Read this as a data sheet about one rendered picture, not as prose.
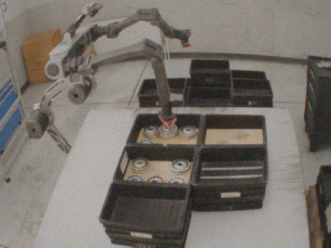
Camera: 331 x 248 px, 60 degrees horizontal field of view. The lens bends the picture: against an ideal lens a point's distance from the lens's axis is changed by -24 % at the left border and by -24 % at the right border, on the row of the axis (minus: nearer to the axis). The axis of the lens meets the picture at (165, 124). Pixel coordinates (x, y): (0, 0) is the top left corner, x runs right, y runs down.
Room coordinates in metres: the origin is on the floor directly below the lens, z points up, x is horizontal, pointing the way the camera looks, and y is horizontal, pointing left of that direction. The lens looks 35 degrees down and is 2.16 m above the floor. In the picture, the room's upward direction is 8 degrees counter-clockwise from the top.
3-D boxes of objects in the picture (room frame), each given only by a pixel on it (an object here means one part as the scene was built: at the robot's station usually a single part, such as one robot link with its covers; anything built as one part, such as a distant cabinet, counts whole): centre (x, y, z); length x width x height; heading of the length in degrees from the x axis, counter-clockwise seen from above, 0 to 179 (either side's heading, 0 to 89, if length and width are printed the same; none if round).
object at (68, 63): (1.68, 0.46, 1.45); 0.09 x 0.08 x 0.12; 167
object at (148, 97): (2.80, -0.02, 0.37); 0.40 x 0.30 x 0.45; 77
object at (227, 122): (1.62, -0.39, 0.87); 0.40 x 0.30 x 0.11; 76
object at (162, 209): (1.13, 0.15, 0.87); 0.40 x 0.30 x 0.11; 76
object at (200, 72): (3.11, -0.50, 0.37); 0.40 x 0.30 x 0.45; 77
